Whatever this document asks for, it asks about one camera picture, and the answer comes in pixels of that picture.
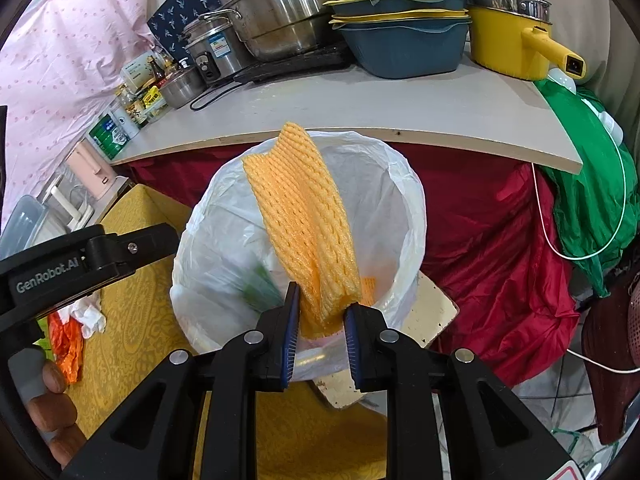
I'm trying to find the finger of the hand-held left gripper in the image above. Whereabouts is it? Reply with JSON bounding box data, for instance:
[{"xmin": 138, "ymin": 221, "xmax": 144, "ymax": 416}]
[{"xmin": 82, "ymin": 224, "xmax": 181, "ymax": 288}]

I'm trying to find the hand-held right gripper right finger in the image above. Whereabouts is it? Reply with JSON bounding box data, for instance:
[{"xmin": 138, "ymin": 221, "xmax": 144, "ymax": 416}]
[{"xmin": 344, "ymin": 302, "xmax": 576, "ymax": 480}]

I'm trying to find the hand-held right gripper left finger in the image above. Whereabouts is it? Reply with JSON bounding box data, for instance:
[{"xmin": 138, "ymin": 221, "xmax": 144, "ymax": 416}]
[{"xmin": 60, "ymin": 282, "xmax": 301, "ymax": 480}]

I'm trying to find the orange printed plastic bag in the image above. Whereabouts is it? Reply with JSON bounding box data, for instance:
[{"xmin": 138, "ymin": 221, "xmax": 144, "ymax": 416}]
[{"xmin": 47, "ymin": 310, "xmax": 86, "ymax": 386}]

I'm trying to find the trash bin with white bag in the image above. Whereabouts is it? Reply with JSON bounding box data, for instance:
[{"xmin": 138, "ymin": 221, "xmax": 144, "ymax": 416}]
[{"xmin": 169, "ymin": 130, "xmax": 428, "ymax": 386}]

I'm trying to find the orange foam fruit net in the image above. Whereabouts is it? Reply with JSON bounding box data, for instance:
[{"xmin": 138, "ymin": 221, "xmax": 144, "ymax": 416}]
[
  {"xmin": 242, "ymin": 121, "xmax": 363, "ymax": 336},
  {"xmin": 357, "ymin": 276, "xmax": 379, "ymax": 307}
]

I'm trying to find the person's left hand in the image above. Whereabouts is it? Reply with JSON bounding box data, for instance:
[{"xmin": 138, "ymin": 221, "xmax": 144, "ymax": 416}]
[{"xmin": 25, "ymin": 360, "xmax": 90, "ymax": 468}]

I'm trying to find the dish box with grey lid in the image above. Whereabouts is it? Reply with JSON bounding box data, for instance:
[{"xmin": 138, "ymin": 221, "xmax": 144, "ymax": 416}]
[{"xmin": 0, "ymin": 194, "xmax": 67, "ymax": 262}]

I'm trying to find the white plastic bag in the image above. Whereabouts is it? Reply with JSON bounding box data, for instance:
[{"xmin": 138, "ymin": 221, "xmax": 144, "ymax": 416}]
[{"xmin": 70, "ymin": 291, "xmax": 108, "ymax": 339}]

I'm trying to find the green scrap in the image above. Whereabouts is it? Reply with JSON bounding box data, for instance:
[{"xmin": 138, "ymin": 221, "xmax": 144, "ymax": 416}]
[{"xmin": 244, "ymin": 264, "xmax": 282, "ymax": 307}]

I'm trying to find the white countertop appliance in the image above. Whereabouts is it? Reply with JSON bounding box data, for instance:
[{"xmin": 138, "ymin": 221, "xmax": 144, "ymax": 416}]
[{"xmin": 42, "ymin": 174, "xmax": 97, "ymax": 233}]

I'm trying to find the pink kettle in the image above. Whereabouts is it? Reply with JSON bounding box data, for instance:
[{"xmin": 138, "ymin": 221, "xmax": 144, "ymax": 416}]
[{"xmin": 65, "ymin": 139, "xmax": 132, "ymax": 211}]

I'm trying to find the white label bottle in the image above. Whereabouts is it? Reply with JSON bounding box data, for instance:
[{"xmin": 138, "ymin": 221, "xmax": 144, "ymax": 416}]
[{"xmin": 116, "ymin": 85, "xmax": 147, "ymax": 127}]

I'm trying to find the yellow seasoning box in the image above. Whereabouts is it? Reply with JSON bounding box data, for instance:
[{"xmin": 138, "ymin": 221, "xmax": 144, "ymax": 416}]
[{"xmin": 142, "ymin": 87, "xmax": 169, "ymax": 122}]

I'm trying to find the small steel pot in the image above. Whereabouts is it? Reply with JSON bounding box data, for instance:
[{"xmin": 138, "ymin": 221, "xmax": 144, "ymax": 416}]
[{"xmin": 159, "ymin": 62, "xmax": 206, "ymax": 110}]

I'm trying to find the white food package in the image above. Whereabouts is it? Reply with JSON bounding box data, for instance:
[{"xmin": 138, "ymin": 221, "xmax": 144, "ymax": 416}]
[{"xmin": 120, "ymin": 54, "xmax": 156, "ymax": 91}]

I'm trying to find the dark sauce bottle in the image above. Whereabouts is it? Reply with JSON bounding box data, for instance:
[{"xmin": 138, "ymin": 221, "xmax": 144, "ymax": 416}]
[{"xmin": 147, "ymin": 55, "xmax": 169, "ymax": 89}]

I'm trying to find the red cloth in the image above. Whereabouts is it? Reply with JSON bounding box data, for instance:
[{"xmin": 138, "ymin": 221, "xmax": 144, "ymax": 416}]
[{"xmin": 122, "ymin": 142, "xmax": 581, "ymax": 388}]

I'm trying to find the pink dotted curtain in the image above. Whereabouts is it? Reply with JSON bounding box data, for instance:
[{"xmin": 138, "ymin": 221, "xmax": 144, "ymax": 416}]
[{"xmin": 0, "ymin": 0, "xmax": 168, "ymax": 226}]

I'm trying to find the steel rice cooker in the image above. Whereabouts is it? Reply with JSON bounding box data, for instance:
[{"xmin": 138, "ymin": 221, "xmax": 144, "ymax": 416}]
[{"xmin": 181, "ymin": 15, "xmax": 256, "ymax": 86}]

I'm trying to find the dark blue printed cloth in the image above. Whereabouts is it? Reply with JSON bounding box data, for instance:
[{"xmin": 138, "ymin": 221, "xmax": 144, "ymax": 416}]
[{"xmin": 147, "ymin": 0, "xmax": 488, "ymax": 56}]

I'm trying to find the black induction cooker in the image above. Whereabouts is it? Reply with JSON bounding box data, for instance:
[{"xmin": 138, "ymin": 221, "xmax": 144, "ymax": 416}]
[{"xmin": 234, "ymin": 42, "xmax": 351, "ymax": 84}]

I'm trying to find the maroon cloth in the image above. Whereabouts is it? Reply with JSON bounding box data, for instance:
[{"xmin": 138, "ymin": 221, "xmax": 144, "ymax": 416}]
[{"xmin": 580, "ymin": 270, "xmax": 640, "ymax": 446}]

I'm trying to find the large steel steamer pot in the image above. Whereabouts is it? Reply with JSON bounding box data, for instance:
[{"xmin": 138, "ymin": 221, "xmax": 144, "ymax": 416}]
[{"xmin": 207, "ymin": 0, "xmax": 351, "ymax": 61}]

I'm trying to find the green plastic bag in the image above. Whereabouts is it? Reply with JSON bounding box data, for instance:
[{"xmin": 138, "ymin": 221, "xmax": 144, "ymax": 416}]
[{"xmin": 537, "ymin": 80, "xmax": 640, "ymax": 298}]

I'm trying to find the blue basin with yellow strainer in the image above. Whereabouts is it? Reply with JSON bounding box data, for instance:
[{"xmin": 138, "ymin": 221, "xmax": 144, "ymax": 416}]
[
  {"xmin": 330, "ymin": 10, "xmax": 473, "ymax": 80},
  {"xmin": 322, "ymin": 0, "xmax": 470, "ymax": 18}
]

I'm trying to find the white plastic device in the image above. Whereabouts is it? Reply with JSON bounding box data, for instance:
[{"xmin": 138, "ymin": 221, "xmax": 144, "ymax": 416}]
[{"xmin": 547, "ymin": 67, "xmax": 624, "ymax": 145}]

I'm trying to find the yellow mug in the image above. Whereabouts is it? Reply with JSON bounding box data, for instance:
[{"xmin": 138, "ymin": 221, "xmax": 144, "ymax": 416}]
[{"xmin": 464, "ymin": 0, "xmax": 588, "ymax": 83}]

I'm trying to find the black power cable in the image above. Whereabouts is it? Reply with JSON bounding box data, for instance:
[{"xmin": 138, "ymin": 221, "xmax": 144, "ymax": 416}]
[{"xmin": 189, "ymin": 79, "xmax": 251, "ymax": 112}]

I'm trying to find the white cable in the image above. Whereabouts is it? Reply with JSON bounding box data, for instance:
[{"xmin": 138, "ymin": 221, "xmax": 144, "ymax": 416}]
[{"xmin": 531, "ymin": 105, "xmax": 629, "ymax": 262}]

